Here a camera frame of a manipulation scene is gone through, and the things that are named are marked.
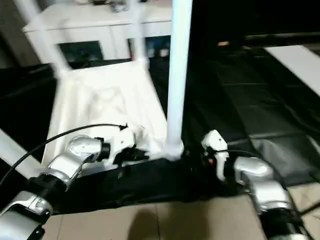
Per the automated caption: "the white plastic table top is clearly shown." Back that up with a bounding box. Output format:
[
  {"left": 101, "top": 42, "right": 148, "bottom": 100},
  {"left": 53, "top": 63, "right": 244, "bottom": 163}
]
[{"left": 41, "top": 59, "right": 186, "bottom": 171}]

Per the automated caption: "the white plastic table leg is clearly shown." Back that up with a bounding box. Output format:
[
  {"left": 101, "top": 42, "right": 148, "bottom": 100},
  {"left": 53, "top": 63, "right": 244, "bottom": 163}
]
[
  {"left": 163, "top": 0, "right": 193, "bottom": 161},
  {"left": 0, "top": 128, "right": 43, "bottom": 180},
  {"left": 127, "top": 0, "right": 148, "bottom": 66},
  {"left": 14, "top": 0, "right": 71, "bottom": 73}
]

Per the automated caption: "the black work mat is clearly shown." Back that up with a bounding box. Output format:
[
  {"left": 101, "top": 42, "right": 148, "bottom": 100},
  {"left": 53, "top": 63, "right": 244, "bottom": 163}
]
[{"left": 0, "top": 48, "right": 320, "bottom": 216}]

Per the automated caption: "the black tripod leg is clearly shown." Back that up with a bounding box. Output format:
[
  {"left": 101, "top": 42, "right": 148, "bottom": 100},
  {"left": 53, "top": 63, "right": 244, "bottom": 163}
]
[{"left": 299, "top": 203, "right": 320, "bottom": 216}]

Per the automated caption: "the white flat board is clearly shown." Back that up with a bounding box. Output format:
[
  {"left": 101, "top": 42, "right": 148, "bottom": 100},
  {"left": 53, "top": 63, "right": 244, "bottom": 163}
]
[{"left": 264, "top": 44, "right": 320, "bottom": 98}]

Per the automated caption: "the white cabinet with glass doors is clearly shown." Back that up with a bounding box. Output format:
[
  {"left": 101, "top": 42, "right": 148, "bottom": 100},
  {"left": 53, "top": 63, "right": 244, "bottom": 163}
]
[{"left": 22, "top": 2, "right": 176, "bottom": 68}]

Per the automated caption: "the black tangled bundle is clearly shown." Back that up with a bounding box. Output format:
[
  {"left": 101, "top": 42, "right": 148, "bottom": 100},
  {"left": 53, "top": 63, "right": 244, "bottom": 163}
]
[{"left": 109, "top": 2, "right": 128, "bottom": 13}]

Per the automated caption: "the grey curtain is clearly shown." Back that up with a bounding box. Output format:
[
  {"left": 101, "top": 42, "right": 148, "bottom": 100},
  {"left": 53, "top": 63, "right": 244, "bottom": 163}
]
[{"left": 0, "top": 0, "right": 51, "bottom": 68}]

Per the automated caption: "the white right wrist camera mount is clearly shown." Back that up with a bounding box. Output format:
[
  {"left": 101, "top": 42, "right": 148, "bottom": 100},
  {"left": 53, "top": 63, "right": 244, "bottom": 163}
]
[{"left": 201, "top": 129, "right": 230, "bottom": 182}]

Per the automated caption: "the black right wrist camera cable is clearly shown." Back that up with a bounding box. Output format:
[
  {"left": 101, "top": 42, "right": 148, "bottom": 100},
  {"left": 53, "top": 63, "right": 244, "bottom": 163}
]
[{"left": 219, "top": 149, "right": 313, "bottom": 240}]

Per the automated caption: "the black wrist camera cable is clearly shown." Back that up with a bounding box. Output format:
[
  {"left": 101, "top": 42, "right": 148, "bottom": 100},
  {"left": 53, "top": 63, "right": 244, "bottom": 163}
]
[
  {"left": 219, "top": 149, "right": 313, "bottom": 240},
  {"left": 0, "top": 123, "right": 129, "bottom": 187}
]

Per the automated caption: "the black left wrist camera cable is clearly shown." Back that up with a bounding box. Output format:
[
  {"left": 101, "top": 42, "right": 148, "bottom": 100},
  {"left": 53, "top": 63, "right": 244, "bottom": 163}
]
[{"left": 0, "top": 123, "right": 129, "bottom": 187}]

